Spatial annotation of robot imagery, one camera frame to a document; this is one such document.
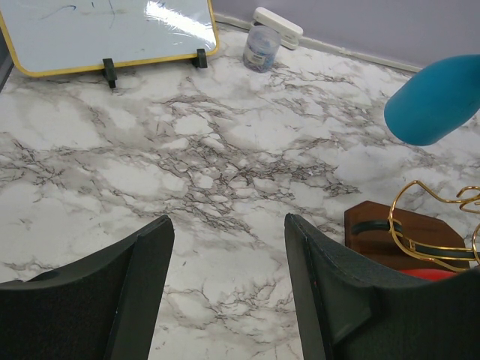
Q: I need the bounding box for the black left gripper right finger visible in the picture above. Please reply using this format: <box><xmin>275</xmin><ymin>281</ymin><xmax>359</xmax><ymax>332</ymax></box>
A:
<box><xmin>284</xmin><ymin>214</ymin><xmax>479</xmax><ymax>359</ymax></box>

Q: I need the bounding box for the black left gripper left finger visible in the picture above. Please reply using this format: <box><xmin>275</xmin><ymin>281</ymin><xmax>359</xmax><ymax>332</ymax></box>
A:
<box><xmin>1</xmin><ymin>215</ymin><xmax>175</xmax><ymax>359</ymax></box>

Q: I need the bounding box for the red wine glass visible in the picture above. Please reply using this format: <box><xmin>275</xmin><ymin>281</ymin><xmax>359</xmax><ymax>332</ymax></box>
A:
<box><xmin>400</xmin><ymin>268</ymin><xmax>458</xmax><ymax>281</ymax></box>

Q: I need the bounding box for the blue wine glass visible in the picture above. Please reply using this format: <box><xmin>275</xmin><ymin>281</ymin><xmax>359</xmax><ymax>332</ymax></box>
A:
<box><xmin>384</xmin><ymin>54</ymin><xmax>479</xmax><ymax>146</ymax></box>

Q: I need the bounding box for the brown wooden rack base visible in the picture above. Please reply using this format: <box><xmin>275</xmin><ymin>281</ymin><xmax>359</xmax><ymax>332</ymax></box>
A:
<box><xmin>344</xmin><ymin>201</ymin><xmax>466</xmax><ymax>270</ymax></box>

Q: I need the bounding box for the clear jar of clips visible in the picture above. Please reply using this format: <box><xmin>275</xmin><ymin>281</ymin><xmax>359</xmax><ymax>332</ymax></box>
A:
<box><xmin>243</xmin><ymin>25</ymin><xmax>281</xmax><ymax>73</ymax></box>

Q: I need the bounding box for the yellow framed whiteboard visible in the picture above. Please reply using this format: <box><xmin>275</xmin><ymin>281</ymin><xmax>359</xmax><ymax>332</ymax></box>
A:
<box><xmin>1</xmin><ymin>0</ymin><xmax>220</xmax><ymax>77</ymax></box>

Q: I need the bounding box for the gold wire glass rack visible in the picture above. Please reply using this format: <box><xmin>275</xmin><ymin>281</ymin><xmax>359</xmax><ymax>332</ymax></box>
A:
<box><xmin>387</xmin><ymin>180</ymin><xmax>479</xmax><ymax>272</ymax></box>

